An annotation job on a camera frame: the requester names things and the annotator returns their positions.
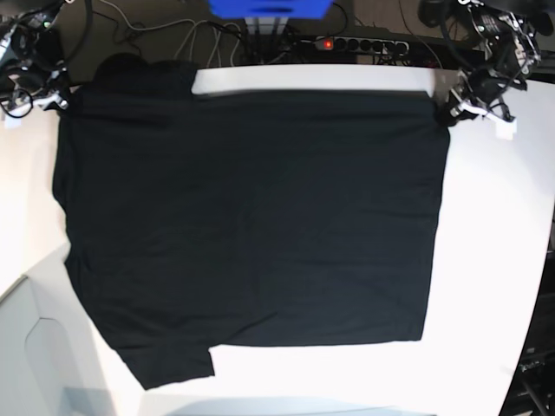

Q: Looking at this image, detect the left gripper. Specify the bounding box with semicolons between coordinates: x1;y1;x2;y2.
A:
434;73;515;127

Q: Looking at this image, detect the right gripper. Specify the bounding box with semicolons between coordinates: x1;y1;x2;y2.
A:
1;75;71;119

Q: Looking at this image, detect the black T-shirt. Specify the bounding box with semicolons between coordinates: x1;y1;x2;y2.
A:
53;62;450;389

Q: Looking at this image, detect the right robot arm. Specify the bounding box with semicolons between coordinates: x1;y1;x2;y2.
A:
1;1;93;119

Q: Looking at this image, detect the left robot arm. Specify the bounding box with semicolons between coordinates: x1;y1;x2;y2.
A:
418;1;554;133

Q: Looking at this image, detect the black power strip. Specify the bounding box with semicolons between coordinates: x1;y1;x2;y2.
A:
301;36;410;57

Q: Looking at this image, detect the blue plastic bin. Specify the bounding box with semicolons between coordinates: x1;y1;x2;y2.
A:
208;0;333;19

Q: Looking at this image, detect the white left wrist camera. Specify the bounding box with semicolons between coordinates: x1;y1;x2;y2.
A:
495;119;517;141

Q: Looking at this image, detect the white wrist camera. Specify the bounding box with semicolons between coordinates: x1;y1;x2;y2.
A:
3;117;22;129
495;119;517;141

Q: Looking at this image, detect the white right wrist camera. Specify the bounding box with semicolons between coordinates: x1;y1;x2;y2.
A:
3;117;22;129

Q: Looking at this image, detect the grey cable bundle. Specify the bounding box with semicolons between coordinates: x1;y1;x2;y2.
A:
116;0;248;70

